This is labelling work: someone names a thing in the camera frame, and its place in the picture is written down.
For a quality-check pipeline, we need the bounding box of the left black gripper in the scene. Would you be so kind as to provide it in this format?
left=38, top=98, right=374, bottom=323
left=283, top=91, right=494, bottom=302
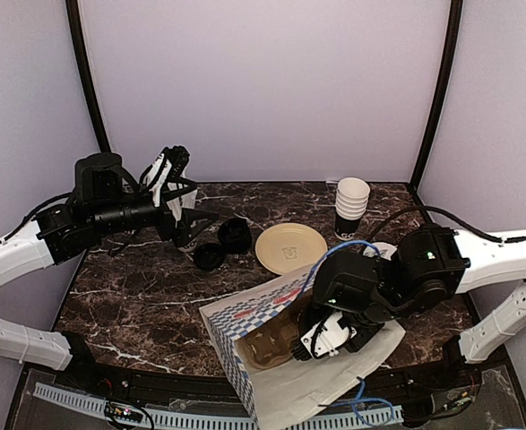
left=91, top=177, right=219, bottom=247

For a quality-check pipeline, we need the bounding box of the cream round plate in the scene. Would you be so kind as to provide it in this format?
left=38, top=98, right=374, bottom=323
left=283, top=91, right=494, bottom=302
left=254, top=223, right=328, bottom=275

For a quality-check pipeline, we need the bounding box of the stack of paper cups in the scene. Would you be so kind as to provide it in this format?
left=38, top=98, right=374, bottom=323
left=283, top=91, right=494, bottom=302
left=334, top=177, right=371, bottom=240

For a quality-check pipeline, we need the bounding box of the left black frame post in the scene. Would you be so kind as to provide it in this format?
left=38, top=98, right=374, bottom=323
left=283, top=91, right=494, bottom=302
left=65, top=0, right=111, bottom=152

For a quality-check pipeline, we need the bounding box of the stack of black lids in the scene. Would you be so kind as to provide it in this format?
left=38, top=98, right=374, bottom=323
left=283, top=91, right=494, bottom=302
left=218, top=218, right=252, bottom=254

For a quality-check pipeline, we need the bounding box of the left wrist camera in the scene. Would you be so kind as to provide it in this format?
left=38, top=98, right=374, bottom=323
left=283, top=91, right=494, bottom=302
left=140, top=146, right=196, bottom=208

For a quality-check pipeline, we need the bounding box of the blue checkered paper bag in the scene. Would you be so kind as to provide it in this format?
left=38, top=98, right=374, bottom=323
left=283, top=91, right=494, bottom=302
left=200, top=266, right=405, bottom=429

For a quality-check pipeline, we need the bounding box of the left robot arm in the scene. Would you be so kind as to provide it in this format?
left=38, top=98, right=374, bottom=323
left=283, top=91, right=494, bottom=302
left=0, top=146, right=219, bottom=391

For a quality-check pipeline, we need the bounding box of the white cup holding straws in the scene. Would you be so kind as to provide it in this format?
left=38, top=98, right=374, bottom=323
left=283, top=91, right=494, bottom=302
left=175, top=238, right=197, bottom=254

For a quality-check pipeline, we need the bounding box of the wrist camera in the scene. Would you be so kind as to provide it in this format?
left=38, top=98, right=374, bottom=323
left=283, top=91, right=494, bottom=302
left=290, top=311, right=357, bottom=361
left=140, top=146, right=196, bottom=208

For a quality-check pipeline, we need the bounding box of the right black frame post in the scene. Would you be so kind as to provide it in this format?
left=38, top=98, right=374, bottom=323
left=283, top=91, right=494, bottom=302
left=409, top=0, right=463, bottom=194

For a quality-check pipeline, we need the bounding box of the white ceramic bowl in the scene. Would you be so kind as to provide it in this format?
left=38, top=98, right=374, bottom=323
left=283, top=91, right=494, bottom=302
left=363, top=242, right=397, bottom=260

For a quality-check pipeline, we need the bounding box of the white cable duct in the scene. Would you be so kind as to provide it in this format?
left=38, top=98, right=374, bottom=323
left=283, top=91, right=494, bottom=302
left=33, top=383, right=404, bottom=429

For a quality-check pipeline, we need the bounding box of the black frame post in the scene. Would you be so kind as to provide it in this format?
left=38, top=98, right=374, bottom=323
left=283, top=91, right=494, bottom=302
left=65, top=0, right=111, bottom=152
left=409, top=0, right=463, bottom=194

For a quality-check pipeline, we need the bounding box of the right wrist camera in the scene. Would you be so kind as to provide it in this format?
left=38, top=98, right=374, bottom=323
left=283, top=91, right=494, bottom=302
left=290, top=311, right=357, bottom=361

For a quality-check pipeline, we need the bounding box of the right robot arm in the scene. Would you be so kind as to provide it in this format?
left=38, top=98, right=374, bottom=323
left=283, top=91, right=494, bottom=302
left=299, top=211, right=526, bottom=389

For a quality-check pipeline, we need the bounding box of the cardboard cup carrier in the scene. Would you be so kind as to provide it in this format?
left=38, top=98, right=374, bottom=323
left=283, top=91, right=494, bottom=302
left=236, top=314, right=298, bottom=371

